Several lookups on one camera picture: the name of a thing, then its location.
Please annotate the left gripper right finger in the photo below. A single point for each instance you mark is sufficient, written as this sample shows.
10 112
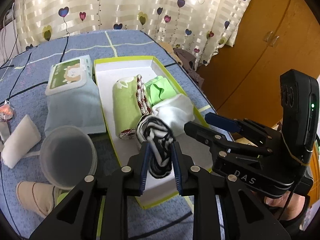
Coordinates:
182 164

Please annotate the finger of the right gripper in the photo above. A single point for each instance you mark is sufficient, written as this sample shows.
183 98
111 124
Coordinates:
221 122
206 136

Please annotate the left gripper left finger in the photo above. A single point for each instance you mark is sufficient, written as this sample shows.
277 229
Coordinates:
139 164

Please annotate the white grey sock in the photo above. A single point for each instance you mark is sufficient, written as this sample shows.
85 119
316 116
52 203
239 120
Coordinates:
175 112

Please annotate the green towel patterned trim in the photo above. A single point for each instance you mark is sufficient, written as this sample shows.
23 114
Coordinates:
130 103

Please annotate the bright green cloth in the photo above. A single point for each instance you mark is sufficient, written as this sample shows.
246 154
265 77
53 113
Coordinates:
159 89

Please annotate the cream sock red stripe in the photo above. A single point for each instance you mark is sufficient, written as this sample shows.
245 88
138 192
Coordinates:
40 198

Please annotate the small orange item bag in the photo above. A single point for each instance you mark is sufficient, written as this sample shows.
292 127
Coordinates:
6 111

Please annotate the person right hand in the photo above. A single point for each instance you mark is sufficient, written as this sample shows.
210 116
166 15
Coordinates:
297 205

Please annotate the clear plastic round container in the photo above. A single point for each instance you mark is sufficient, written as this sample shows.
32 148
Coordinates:
67 155

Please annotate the green square lid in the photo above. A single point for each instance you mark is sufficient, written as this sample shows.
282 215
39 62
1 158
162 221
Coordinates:
61 197

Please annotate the brown clothes pile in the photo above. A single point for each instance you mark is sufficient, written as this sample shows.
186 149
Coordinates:
186 60

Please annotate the wet wipes pack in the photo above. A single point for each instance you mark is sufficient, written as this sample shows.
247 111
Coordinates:
73 97

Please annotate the wooden wardrobe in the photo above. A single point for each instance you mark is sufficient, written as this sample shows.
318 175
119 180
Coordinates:
254 42

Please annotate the green white box tray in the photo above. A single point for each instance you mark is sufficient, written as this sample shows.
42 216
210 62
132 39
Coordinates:
107 72

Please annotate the heart pattern curtain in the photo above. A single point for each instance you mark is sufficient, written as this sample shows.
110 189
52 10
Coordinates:
201 27

